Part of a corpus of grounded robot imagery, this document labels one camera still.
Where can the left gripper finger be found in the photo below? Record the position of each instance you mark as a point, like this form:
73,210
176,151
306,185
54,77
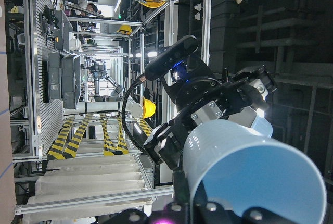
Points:
181,188

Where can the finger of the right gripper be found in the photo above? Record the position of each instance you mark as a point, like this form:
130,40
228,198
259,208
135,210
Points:
166,141
258,84

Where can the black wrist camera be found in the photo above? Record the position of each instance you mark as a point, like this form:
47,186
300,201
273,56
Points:
171,57

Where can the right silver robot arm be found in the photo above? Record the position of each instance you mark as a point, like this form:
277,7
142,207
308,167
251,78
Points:
122,105

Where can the light blue plastic cup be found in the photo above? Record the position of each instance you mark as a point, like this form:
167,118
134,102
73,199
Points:
243,169

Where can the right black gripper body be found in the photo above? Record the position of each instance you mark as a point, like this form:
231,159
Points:
196,87

